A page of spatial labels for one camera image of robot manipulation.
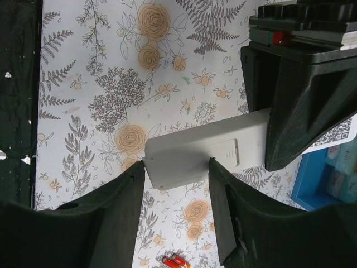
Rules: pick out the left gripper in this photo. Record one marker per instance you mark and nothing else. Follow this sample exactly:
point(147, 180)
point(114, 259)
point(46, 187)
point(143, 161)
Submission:
point(311, 97)

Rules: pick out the white remote control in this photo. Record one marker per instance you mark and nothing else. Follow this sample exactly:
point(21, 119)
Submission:
point(181, 158)

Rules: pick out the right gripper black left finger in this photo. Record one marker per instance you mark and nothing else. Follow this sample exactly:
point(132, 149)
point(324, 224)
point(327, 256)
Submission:
point(98, 229)

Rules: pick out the blue shelf unit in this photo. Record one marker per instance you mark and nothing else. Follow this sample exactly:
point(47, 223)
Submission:
point(309, 190)

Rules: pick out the red battery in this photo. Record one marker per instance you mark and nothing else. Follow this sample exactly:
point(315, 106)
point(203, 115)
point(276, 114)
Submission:
point(179, 260)
point(170, 263)

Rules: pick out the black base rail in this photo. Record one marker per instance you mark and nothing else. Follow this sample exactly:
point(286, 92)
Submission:
point(20, 70)

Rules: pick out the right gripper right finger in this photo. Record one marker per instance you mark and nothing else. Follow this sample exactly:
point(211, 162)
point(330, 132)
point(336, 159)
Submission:
point(255, 230)

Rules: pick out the teal white small box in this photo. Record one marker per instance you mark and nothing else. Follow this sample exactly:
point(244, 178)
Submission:
point(342, 181)

